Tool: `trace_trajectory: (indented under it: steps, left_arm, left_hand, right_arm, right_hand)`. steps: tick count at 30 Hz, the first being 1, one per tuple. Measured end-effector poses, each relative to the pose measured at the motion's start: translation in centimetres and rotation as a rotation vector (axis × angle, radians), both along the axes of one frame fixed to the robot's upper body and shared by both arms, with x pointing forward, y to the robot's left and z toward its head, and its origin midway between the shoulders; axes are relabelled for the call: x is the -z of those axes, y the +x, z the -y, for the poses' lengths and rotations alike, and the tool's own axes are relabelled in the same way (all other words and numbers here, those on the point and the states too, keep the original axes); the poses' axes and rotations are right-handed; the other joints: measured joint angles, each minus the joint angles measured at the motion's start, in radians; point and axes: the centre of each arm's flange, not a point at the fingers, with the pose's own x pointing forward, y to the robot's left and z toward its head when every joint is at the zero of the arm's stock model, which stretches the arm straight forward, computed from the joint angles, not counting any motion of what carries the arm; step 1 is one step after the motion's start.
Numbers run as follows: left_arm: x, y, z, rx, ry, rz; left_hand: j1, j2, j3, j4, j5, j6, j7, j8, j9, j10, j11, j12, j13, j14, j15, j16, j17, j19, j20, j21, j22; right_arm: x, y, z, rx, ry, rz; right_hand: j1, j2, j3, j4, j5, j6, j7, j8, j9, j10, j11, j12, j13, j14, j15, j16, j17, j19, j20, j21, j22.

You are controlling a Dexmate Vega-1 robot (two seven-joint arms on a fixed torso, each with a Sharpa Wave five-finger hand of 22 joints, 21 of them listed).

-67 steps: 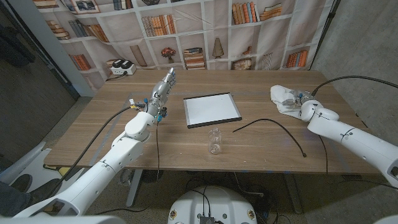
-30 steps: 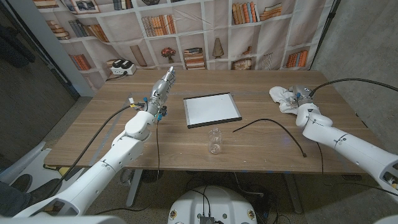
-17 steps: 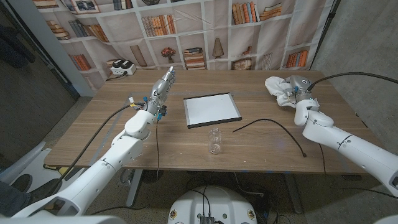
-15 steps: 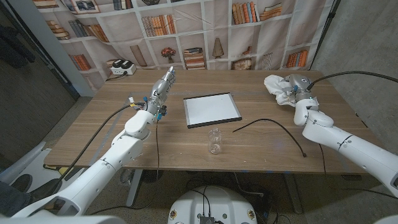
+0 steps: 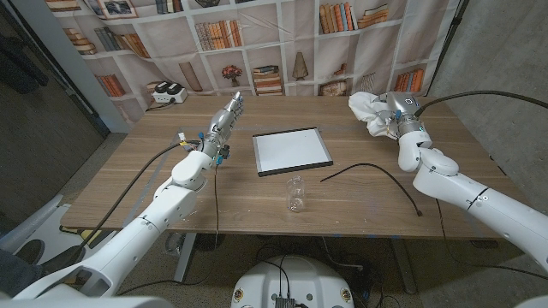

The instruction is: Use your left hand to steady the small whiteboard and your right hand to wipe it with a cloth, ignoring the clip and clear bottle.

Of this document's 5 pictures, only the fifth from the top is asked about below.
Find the small framed whiteboard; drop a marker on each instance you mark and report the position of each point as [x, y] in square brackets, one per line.
[291, 149]

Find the dark perforated panel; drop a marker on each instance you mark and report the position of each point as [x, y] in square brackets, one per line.
[38, 141]

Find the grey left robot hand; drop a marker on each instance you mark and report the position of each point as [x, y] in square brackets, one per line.
[220, 124]

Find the black power adapter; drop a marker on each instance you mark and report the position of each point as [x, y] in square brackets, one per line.
[174, 88]
[161, 87]

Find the clear plastic bottle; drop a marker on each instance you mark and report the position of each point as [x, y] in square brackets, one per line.
[296, 194]

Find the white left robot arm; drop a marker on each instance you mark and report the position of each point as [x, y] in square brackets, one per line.
[171, 205]

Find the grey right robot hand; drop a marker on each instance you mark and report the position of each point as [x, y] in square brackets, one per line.
[404, 107]

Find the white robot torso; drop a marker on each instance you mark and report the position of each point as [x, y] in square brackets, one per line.
[295, 278]

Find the white table leg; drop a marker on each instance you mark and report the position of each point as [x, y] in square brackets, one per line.
[185, 256]
[404, 265]

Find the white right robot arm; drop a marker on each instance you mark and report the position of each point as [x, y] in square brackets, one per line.
[471, 197]

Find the white cloth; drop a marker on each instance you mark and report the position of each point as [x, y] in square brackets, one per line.
[366, 109]

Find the printed bookshelf backdrop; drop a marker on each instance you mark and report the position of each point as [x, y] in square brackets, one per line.
[265, 43]

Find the white power strip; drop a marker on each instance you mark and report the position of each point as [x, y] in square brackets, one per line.
[171, 97]

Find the black backdrop stand pole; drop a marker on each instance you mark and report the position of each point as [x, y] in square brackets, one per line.
[449, 38]

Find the black torso device box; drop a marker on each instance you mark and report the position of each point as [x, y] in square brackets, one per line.
[284, 302]

